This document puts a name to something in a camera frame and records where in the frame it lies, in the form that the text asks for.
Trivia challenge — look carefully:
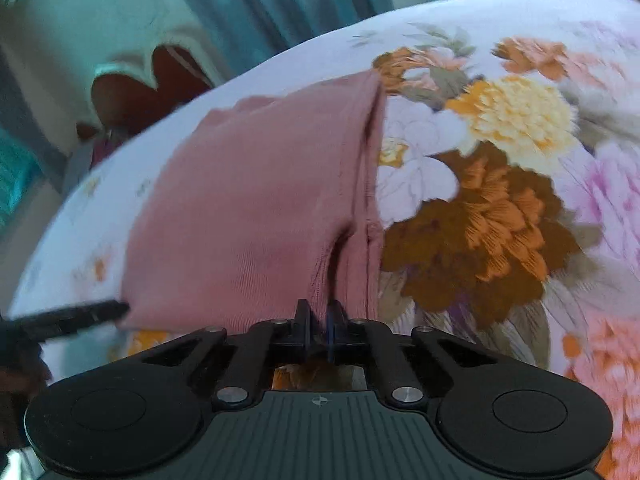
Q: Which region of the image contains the red heart-shaped rug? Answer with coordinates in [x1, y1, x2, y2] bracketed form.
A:
[75, 35, 217, 142]

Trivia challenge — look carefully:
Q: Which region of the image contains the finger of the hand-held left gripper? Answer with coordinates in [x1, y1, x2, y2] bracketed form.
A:
[9, 299, 130, 344]

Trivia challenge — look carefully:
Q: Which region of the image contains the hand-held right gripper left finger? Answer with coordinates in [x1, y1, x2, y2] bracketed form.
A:
[141, 299, 314, 412]

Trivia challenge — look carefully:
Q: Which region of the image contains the floral bedsheet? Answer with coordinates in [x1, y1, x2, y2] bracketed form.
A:
[10, 0, 640, 480]

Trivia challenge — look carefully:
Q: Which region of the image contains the blue curtain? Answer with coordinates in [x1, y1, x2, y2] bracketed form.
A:
[162, 0, 401, 61]

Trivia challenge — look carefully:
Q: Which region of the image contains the magenta cloth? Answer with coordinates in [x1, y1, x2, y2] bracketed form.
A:
[89, 132, 129, 172]

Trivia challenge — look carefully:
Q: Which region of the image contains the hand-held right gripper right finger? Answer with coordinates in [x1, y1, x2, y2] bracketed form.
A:
[326, 300, 502, 407]

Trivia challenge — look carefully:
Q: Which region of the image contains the pink ribbed small garment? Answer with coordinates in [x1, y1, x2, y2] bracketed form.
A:
[119, 69, 389, 335]

